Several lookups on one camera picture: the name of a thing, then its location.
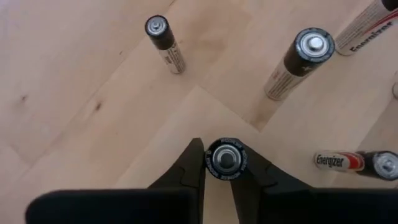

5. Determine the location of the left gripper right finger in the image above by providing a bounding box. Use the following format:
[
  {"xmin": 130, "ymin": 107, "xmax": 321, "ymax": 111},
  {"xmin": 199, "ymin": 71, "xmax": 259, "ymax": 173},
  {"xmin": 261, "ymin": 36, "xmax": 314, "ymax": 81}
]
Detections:
[{"xmin": 229, "ymin": 139, "xmax": 398, "ymax": 224}]

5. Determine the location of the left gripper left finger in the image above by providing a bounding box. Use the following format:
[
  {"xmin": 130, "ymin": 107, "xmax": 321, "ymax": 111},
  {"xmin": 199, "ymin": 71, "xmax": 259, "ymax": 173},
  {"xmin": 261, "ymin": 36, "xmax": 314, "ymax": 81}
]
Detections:
[{"xmin": 25, "ymin": 138, "xmax": 207, "ymax": 224}]

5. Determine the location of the cylindrical silver black battery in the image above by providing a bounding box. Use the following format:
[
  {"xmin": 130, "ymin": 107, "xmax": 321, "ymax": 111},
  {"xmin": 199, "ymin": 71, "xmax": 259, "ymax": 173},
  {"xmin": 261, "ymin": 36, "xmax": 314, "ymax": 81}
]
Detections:
[
  {"xmin": 205, "ymin": 137, "xmax": 249, "ymax": 182},
  {"xmin": 263, "ymin": 27, "xmax": 336, "ymax": 102},
  {"xmin": 313, "ymin": 149, "xmax": 398, "ymax": 182},
  {"xmin": 335, "ymin": 0, "xmax": 398, "ymax": 57},
  {"xmin": 144, "ymin": 14, "xmax": 187, "ymax": 75}
]

